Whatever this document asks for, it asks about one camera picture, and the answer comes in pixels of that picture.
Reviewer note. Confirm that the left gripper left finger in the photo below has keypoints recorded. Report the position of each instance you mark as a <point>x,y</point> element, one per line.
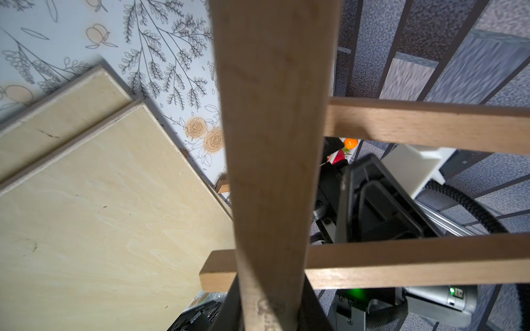
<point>230,316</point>

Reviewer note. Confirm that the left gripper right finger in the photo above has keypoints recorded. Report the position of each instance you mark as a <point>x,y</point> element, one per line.
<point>311,316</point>

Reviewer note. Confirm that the plywood board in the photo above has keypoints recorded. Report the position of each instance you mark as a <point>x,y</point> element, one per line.
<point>57,118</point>
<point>111,236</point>

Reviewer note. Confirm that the wooden easel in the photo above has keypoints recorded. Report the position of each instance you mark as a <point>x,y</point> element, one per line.
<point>438,74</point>

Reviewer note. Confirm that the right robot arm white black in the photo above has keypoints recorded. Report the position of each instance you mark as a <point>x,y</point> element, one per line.
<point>373,199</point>

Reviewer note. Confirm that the orange fruit top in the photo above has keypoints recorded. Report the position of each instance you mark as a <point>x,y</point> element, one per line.
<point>351,144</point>

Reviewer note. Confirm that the floral table mat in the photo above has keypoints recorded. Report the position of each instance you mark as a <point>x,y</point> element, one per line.
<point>162,50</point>

